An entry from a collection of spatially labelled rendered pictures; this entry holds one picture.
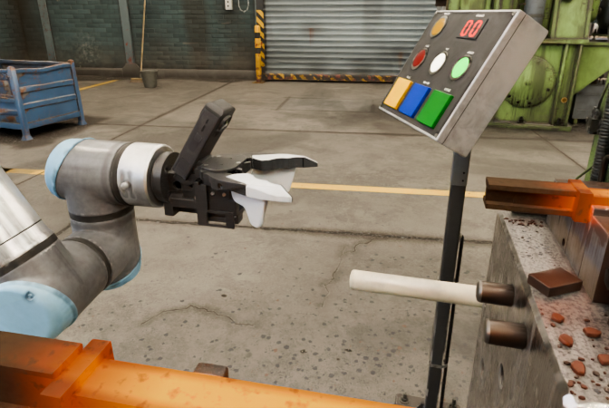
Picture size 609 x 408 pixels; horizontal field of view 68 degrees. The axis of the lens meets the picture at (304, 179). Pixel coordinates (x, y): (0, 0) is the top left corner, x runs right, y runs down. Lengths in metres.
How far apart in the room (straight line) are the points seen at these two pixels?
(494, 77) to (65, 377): 0.84
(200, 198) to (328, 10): 8.00
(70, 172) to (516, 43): 0.79
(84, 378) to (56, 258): 0.34
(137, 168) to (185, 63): 8.68
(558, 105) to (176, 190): 5.20
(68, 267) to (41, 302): 0.06
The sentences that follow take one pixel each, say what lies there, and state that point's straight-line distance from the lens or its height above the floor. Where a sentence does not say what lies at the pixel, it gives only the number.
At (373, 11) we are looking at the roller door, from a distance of 8.51.
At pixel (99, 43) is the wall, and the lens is 10.06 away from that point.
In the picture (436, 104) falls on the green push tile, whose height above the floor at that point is 1.02.
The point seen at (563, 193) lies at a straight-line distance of 0.57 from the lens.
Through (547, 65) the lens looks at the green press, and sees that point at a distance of 5.50.
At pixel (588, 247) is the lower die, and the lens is 0.58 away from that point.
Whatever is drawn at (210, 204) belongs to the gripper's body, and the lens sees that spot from 0.61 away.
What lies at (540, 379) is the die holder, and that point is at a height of 0.88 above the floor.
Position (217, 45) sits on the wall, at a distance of 9.04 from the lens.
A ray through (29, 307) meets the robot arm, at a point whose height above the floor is 0.88.
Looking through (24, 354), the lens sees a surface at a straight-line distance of 0.33.
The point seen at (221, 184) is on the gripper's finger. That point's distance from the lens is 0.56.
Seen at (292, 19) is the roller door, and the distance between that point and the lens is 8.63.
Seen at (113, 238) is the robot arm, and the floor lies 0.89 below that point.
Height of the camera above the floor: 1.19
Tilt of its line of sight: 20 degrees down
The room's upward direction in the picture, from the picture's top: straight up
